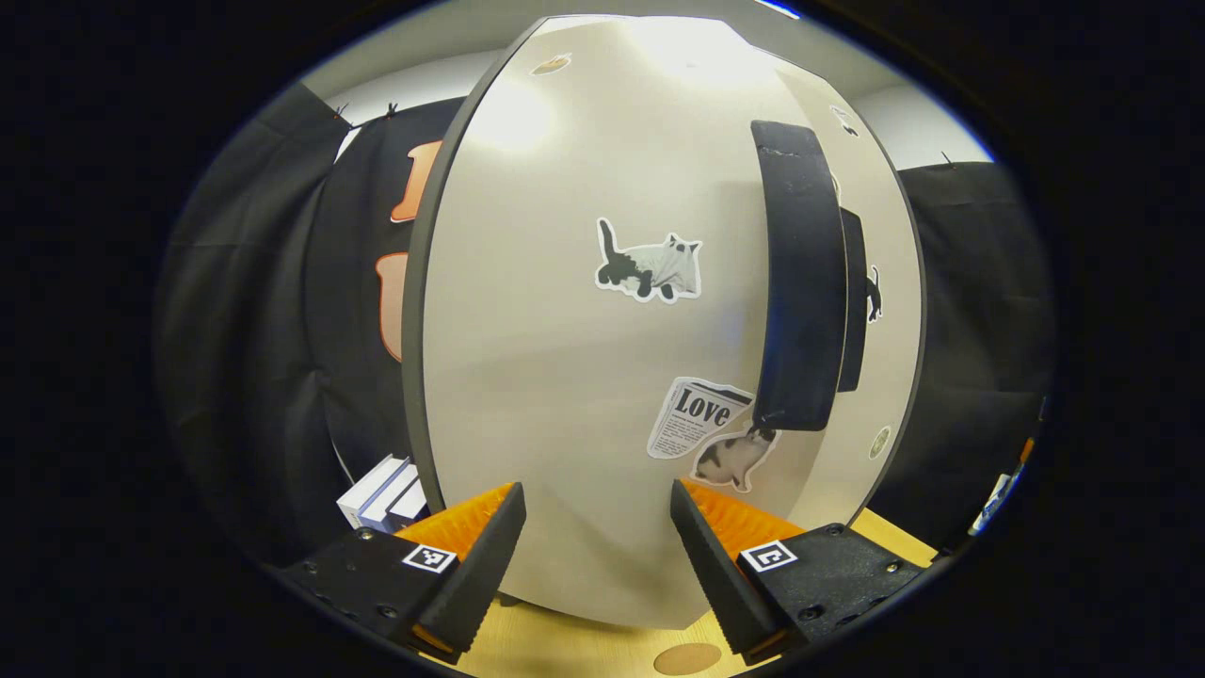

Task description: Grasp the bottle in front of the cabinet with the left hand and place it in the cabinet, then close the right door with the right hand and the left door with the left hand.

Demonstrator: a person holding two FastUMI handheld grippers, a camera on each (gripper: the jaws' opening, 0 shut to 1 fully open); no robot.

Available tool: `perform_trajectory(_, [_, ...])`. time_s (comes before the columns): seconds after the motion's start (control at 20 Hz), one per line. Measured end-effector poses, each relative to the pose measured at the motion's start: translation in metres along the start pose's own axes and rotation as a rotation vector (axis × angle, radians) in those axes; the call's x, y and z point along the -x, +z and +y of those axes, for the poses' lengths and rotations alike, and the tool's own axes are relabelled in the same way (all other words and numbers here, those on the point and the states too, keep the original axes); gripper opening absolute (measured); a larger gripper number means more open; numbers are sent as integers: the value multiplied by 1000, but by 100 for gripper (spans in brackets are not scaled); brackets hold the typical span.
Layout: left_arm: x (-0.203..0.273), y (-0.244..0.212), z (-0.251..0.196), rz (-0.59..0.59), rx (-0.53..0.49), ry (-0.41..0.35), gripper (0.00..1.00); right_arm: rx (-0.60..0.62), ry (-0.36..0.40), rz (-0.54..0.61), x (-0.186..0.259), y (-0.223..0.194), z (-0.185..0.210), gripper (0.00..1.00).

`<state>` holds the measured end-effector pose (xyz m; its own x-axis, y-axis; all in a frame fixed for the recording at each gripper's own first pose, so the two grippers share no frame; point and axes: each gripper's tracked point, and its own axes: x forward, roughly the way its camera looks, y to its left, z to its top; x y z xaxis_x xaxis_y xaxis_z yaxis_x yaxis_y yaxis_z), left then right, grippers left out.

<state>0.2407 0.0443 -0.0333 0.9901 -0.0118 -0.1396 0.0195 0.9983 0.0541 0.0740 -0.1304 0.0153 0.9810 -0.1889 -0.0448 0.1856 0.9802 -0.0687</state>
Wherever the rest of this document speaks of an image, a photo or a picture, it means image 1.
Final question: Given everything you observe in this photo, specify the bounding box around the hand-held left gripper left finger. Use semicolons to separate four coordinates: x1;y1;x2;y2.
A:
280;481;527;665

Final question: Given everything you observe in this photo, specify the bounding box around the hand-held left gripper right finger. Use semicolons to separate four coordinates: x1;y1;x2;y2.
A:
670;477;925;665

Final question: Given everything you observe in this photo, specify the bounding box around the white cabinet door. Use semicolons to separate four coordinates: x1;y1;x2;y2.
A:
767;52;930;528
402;14;848;630

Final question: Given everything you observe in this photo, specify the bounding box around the grey blue book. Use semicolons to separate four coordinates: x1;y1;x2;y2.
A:
362;461;420;533

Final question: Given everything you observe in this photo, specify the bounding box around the white book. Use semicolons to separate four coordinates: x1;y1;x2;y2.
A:
337;455;406;528

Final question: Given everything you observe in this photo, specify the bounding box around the black backdrop cloth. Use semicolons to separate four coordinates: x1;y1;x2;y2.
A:
155;83;1055;566

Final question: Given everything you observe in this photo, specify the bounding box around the black door handle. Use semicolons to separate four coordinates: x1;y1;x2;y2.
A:
750;120;849;433
836;207;869;394

